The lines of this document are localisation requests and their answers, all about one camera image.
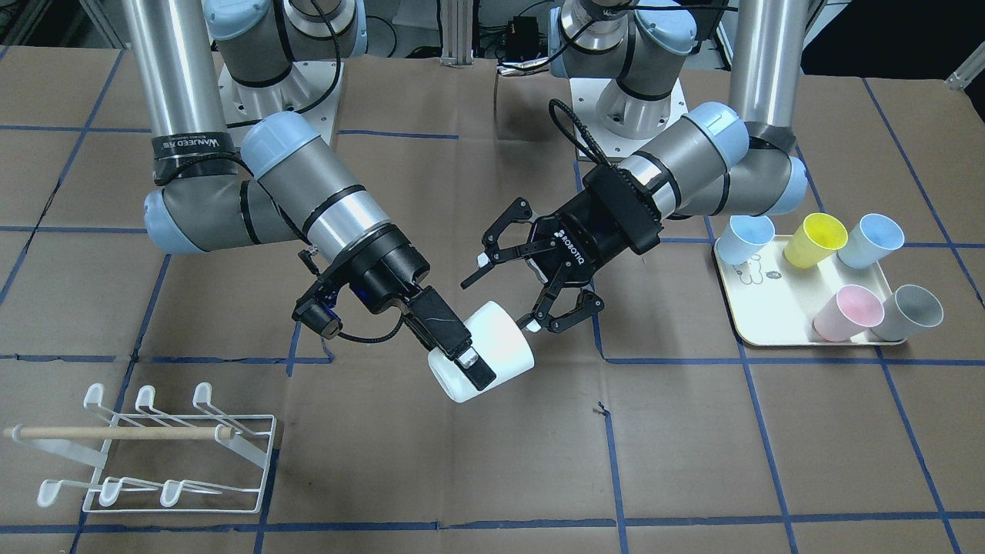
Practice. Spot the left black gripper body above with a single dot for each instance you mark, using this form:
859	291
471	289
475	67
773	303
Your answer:
589	231

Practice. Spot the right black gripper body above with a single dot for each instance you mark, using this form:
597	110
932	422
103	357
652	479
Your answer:
391	274

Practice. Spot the light blue cup far corner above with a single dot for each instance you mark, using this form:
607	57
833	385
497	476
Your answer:
874	237

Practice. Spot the white wire cup rack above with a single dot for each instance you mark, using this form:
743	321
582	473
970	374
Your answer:
149	460

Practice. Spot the aluminium frame post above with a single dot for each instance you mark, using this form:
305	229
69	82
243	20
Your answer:
456	24

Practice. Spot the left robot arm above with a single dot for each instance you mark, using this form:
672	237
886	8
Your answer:
716	159

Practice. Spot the yellow plastic cup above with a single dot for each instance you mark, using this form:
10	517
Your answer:
818	237

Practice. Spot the white plastic cup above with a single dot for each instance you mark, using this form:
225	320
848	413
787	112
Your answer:
498	341

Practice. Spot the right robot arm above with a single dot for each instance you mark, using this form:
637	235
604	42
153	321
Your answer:
236	163

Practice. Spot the grey plastic cup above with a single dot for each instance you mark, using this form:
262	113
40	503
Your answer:
910	310

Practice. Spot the light blue cup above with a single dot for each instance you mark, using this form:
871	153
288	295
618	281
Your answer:
743	237

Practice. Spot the cream plastic tray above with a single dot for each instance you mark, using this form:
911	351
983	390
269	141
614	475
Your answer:
773	303

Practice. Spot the pink plastic cup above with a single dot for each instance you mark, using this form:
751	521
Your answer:
852	310

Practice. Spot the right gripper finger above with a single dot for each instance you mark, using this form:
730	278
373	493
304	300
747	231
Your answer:
475	369

